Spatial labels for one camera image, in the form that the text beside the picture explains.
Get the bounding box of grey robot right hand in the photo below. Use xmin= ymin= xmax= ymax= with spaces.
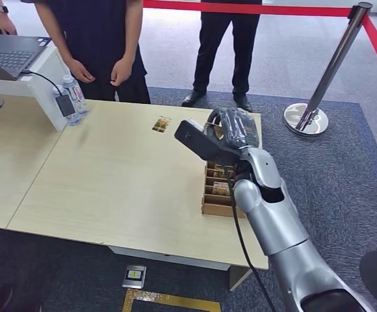
xmin=207 ymin=107 xmax=260 ymax=151

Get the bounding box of person's left hand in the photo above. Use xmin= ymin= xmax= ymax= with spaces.
xmin=110 ymin=55 xmax=134 ymax=88

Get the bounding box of hand of person with wristwatch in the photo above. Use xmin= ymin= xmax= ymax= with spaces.
xmin=0 ymin=12 xmax=17 ymax=36

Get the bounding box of person's right hand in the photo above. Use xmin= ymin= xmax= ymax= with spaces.
xmin=67 ymin=58 xmax=96 ymax=85

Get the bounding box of person at desk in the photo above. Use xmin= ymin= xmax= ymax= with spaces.
xmin=21 ymin=0 xmax=151 ymax=105

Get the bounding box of person standing behind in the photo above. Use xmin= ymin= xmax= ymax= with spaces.
xmin=181 ymin=0 xmax=263 ymax=113

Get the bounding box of cardboard card organizer box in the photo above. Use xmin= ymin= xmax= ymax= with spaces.
xmin=201 ymin=160 xmax=246 ymax=219

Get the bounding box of clear plastic water bottle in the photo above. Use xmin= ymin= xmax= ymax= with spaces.
xmin=63 ymin=75 xmax=91 ymax=116
xmin=52 ymin=84 xmax=82 ymax=127

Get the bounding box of dark grey laptop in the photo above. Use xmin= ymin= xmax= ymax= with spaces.
xmin=0 ymin=33 xmax=53 ymax=82

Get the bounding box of black power adapter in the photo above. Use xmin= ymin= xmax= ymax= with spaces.
xmin=55 ymin=94 xmax=76 ymax=119

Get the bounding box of white laptop riser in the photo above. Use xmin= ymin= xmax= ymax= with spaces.
xmin=0 ymin=45 xmax=69 ymax=132

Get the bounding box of long red barrier belt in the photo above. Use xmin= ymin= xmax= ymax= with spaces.
xmin=142 ymin=0 xmax=352 ymax=18

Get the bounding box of blue-grey carpet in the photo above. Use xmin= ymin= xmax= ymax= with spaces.
xmin=0 ymin=87 xmax=377 ymax=312

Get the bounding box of white desk base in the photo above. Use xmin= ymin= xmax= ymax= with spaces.
xmin=107 ymin=245 xmax=255 ymax=293

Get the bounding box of yellow floor tape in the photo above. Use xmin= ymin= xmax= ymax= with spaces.
xmin=122 ymin=289 xmax=222 ymax=312

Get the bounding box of metal floor socket plate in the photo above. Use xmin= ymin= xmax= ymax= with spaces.
xmin=122 ymin=265 xmax=147 ymax=290

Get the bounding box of black laptop power cable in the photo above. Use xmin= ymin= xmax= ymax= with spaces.
xmin=21 ymin=70 xmax=64 ymax=98

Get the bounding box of dark grey wrist camera bracket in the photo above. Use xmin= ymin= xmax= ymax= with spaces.
xmin=175 ymin=118 xmax=243 ymax=167

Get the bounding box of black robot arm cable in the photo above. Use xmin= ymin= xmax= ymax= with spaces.
xmin=224 ymin=165 xmax=277 ymax=312

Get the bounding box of chrome stanchion post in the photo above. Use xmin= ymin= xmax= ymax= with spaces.
xmin=283 ymin=2 xmax=373 ymax=138

